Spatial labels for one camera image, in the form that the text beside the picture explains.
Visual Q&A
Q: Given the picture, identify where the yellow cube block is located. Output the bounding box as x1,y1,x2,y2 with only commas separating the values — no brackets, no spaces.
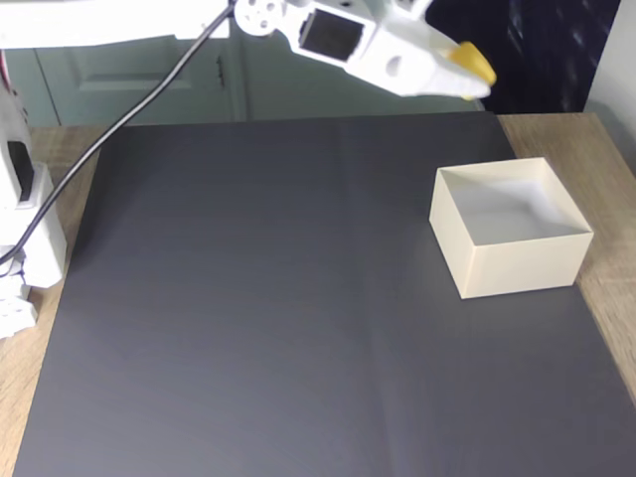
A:
445,41,499,101

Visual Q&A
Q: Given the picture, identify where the white open box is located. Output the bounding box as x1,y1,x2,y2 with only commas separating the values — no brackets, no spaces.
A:
428,156,595,300

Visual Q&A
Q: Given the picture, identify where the dark hanging cloth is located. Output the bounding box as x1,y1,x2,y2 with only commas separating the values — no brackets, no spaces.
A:
424,0,623,115

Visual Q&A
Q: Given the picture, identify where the pale green panel door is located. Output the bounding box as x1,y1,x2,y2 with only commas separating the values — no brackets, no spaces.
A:
4,29,252,128

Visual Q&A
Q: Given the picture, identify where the dark grey table mat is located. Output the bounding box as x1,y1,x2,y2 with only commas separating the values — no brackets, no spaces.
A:
12,109,636,477

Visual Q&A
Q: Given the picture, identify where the black camera cable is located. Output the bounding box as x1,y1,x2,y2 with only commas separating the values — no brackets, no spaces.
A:
0,0,238,265

